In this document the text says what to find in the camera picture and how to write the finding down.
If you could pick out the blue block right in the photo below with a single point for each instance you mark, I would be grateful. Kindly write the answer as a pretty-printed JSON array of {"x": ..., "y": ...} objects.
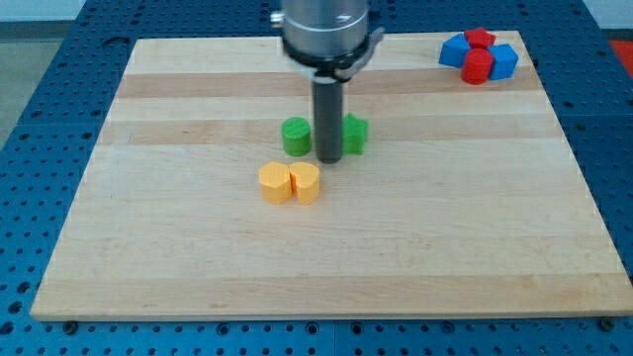
[{"x": 505, "y": 61}]

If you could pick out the yellow heart block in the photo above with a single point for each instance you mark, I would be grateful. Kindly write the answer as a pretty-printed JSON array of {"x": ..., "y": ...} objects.
[{"x": 305, "y": 179}]

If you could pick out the green cylinder block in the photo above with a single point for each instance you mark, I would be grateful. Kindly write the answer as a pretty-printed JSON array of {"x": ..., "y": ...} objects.
[{"x": 296, "y": 136}]

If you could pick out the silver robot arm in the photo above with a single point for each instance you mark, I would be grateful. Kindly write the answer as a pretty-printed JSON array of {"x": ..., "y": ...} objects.
[{"x": 328, "y": 41}]

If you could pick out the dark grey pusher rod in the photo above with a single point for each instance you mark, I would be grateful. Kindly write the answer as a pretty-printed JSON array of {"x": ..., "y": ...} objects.
[{"x": 328, "y": 111}]

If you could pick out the red star block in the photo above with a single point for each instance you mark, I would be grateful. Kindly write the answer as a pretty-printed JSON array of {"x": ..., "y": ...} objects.
[{"x": 479, "y": 38}]

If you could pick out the green star block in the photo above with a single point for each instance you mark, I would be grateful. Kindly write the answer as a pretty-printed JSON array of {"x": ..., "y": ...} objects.
[{"x": 354, "y": 135}]

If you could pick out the red cylinder block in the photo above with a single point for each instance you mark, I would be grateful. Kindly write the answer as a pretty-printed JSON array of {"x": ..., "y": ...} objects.
[{"x": 477, "y": 66}]

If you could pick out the yellow pentagon block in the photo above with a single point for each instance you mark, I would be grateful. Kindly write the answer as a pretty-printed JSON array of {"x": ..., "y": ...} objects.
[{"x": 275, "y": 182}]

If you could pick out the blue block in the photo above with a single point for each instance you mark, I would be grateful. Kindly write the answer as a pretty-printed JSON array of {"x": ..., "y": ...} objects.
[
  {"x": 505, "y": 61},
  {"x": 454, "y": 50}
]

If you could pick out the wooden board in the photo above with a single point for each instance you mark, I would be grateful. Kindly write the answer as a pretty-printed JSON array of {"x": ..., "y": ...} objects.
[{"x": 466, "y": 203}]

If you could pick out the blue block left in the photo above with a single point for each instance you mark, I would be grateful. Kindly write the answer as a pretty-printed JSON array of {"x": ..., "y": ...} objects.
[{"x": 454, "y": 50}]

